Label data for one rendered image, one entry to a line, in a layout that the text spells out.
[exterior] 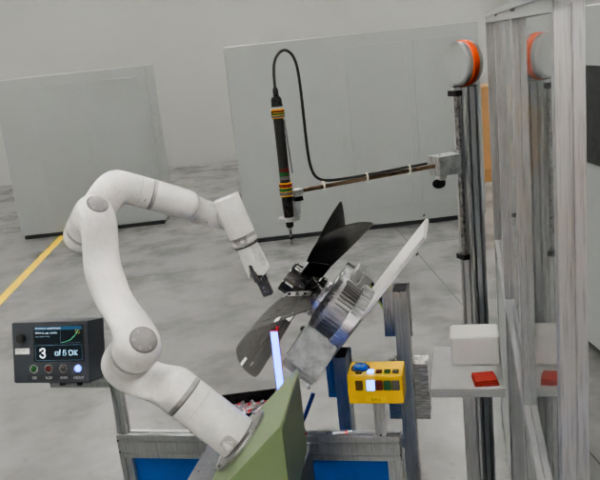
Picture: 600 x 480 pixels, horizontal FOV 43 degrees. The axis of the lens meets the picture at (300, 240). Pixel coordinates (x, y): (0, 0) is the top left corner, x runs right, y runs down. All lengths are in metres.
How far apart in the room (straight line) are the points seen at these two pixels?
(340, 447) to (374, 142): 5.97
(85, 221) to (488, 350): 1.44
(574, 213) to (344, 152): 6.97
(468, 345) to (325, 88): 5.53
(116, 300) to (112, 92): 7.69
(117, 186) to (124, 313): 0.40
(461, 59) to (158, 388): 1.53
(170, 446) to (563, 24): 1.84
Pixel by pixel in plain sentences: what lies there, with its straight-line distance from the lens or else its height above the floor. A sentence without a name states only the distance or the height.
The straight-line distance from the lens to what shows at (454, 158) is 2.79.
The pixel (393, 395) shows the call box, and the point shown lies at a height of 1.01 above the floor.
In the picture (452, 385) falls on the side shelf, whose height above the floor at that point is 0.86.
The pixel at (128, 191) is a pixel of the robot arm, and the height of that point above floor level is 1.65.
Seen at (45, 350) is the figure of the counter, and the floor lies 1.17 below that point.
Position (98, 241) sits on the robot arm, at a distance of 2.08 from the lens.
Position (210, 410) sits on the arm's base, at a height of 1.14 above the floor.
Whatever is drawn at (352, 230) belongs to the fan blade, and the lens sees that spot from 2.52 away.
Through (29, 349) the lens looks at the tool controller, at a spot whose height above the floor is 1.18.
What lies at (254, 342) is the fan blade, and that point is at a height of 1.00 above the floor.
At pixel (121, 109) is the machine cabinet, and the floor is 1.47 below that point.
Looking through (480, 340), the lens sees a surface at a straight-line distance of 2.73.
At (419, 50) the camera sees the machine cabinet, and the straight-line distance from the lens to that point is 8.14.
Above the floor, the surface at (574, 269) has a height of 1.65.
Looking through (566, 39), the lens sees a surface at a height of 1.97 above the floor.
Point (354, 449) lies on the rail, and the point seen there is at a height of 0.82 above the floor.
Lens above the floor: 2.00
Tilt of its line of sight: 14 degrees down
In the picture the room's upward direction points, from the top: 6 degrees counter-clockwise
